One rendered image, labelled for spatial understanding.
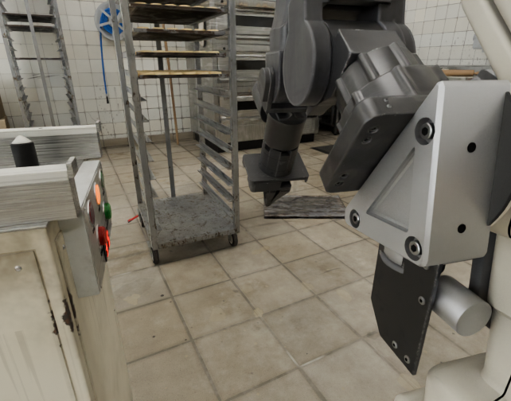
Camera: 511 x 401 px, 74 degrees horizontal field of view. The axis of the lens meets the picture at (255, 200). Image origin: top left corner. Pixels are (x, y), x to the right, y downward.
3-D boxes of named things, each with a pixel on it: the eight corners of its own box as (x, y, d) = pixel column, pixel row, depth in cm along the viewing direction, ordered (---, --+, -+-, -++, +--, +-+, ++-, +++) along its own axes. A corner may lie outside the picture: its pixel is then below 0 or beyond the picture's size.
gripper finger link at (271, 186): (238, 192, 65) (243, 156, 58) (274, 189, 67) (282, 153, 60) (246, 220, 61) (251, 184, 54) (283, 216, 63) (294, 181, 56)
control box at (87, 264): (75, 299, 48) (52, 209, 43) (95, 227, 69) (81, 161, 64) (103, 293, 49) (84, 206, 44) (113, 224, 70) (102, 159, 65)
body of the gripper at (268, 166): (241, 162, 59) (245, 127, 53) (295, 158, 61) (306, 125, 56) (248, 189, 55) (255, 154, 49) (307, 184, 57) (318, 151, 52)
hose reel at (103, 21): (140, 101, 439) (128, 4, 397) (142, 102, 425) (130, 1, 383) (106, 103, 421) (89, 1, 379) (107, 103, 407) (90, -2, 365)
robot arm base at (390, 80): (369, 114, 20) (528, 107, 23) (326, 29, 24) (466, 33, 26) (321, 194, 27) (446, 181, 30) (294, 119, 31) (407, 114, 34)
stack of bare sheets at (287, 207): (264, 218, 237) (264, 214, 236) (263, 197, 274) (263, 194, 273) (350, 219, 236) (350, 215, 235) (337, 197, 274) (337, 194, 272)
